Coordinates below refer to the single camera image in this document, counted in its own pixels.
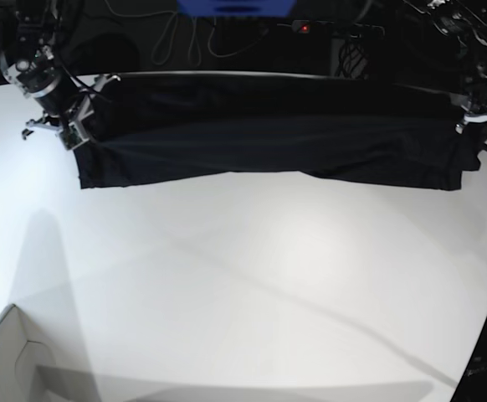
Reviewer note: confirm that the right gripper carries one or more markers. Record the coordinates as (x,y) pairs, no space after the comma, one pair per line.
(70,127)

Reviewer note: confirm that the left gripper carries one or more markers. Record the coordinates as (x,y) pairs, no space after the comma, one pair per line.
(475,111)

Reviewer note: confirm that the black t-shirt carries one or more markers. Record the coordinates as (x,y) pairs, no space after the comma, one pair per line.
(158,128)

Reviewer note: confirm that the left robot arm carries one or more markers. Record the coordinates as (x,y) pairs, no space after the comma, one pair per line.
(466,23)

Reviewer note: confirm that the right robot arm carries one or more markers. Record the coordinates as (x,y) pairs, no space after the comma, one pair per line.
(33,64)

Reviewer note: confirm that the black power strip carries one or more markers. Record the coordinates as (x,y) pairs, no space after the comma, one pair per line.
(354,31)

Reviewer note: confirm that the blue plastic bin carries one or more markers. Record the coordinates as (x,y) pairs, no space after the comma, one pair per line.
(236,8)

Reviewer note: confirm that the white cardboard box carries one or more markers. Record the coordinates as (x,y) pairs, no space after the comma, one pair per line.
(20,379)

